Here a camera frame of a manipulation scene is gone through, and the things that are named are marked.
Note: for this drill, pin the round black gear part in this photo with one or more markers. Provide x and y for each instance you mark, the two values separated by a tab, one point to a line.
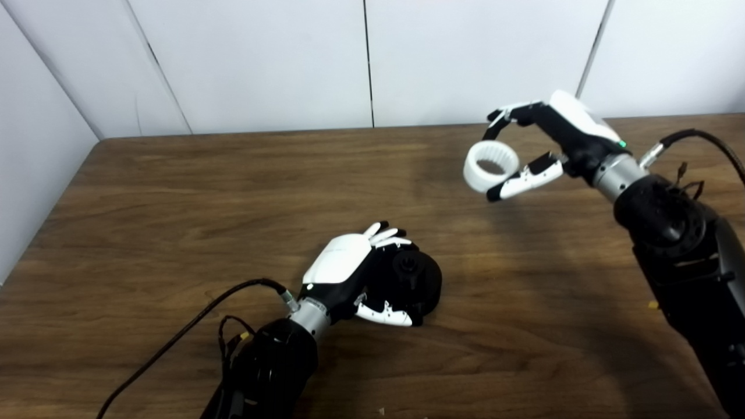
428	285

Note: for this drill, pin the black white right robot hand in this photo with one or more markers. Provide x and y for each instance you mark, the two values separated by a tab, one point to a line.
582	134

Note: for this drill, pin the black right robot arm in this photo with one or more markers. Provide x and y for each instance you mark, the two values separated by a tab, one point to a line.
669	227

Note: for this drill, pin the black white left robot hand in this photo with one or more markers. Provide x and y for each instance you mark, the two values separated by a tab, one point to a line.
340	259

